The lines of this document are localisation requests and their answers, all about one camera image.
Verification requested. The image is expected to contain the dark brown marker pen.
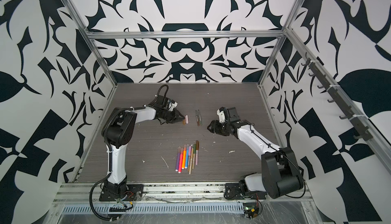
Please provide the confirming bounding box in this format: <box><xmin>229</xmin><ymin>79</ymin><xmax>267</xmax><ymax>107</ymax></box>
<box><xmin>195</xmin><ymin>110</ymin><xmax>200</xmax><ymax>126</ymax></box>

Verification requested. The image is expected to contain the brown capped pink marker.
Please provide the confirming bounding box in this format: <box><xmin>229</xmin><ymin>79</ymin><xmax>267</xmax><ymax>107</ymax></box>
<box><xmin>195</xmin><ymin>141</ymin><xmax>200</xmax><ymax>165</ymax></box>

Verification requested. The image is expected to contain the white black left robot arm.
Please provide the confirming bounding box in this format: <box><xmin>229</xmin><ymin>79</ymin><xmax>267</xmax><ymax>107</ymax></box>
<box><xmin>89</xmin><ymin>85</ymin><xmax>185</xmax><ymax>222</ymax></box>

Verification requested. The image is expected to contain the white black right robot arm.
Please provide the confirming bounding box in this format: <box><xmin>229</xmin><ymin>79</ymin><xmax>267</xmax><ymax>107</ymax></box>
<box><xmin>207</xmin><ymin>107</ymin><xmax>306</xmax><ymax>199</ymax></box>

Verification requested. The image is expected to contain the purple marker pen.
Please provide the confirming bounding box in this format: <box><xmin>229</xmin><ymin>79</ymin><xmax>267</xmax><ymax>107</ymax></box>
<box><xmin>175</xmin><ymin>147</ymin><xmax>182</xmax><ymax>172</ymax></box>

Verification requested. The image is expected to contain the blue marker pen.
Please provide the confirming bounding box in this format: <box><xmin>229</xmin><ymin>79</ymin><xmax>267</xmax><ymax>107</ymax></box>
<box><xmin>184</xmin><ymin>145</ymin><xmax>190</xmax><ymax>169</ymax></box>

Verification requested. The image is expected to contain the orange marker pen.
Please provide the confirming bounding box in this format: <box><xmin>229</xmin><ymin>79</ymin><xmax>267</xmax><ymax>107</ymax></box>
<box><xmin>181</xmin><ymin>145</ymin><xmax>187</xmax><ymax>170</ymax></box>

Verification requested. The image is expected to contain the tan marker pen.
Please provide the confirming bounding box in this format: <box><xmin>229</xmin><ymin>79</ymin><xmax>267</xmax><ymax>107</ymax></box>
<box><xmin>189</xmin><ymin>146</ymin><xmax>193</xmax><ymax>174</ymax></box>

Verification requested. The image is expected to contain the pink red marker pen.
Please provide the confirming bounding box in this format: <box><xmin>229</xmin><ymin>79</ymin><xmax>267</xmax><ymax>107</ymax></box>
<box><xmin>178</xmin><ymin>148</ymin><xmax>184</xmax><ymax>174</ymax></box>

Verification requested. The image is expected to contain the lilac capped tan marker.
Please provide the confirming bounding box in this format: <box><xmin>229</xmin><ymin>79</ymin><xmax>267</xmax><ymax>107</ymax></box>
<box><xmin>187</xmin><ymin>145</ymin><xmax>192</xmax><ymax>172</ymax></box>

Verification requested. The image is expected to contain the small circuit board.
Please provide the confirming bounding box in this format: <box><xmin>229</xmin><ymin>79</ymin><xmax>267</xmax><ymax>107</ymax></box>
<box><xmin>243</xmin><ymin>204</ymin><xmax>263</xmax><ymax>219</ymax></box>

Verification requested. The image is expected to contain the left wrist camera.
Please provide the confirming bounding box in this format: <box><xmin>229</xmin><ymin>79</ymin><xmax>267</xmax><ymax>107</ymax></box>
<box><xmin>168</xmin><ymin>100</ymin><xmax>178</xmax><ymax>112</ymax></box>

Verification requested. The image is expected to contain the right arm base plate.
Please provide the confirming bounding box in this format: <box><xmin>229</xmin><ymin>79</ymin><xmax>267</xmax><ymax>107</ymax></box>
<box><xmin>224</xmin><ymin>183</ymin><xmax>267</xmax><ymax>200</ymax></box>

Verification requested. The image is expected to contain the white slotted cable duct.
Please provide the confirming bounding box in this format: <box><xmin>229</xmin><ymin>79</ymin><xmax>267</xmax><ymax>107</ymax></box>
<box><xmin>60</xmin><ymin>202</ymin><xmax>245</xmax><ymax>215</ymax></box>

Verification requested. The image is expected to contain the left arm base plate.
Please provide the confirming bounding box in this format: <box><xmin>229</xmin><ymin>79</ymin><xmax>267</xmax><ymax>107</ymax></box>
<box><xmin>99</xmin><ymin>182</ymin><xmax>144</xmax><ymax>202</ymax></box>

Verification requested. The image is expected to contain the black wall hook rack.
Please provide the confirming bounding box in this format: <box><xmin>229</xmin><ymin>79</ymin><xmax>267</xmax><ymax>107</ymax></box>
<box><xmin>302</xmin><ymin>53</ymin><xmax>373</xmax><ymax>142</ymax></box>

